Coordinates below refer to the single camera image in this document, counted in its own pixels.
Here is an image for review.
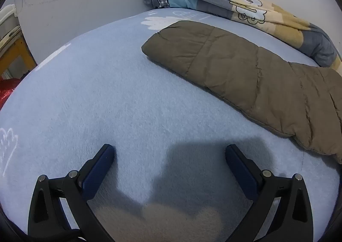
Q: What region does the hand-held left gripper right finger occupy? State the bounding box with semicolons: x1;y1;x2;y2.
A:
225;144;314;242

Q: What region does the red shiny bag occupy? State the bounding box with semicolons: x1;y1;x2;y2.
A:
0;79;20;110

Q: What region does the white plastic container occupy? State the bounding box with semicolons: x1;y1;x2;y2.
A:
0;4;21;45

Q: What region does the yellow wooden frame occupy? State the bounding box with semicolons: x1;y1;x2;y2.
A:
0;26;38;79

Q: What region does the brown puffer jacket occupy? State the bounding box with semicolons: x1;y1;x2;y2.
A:
141;20;342;164

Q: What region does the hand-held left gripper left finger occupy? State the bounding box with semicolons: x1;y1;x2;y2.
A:
27;144;115;242

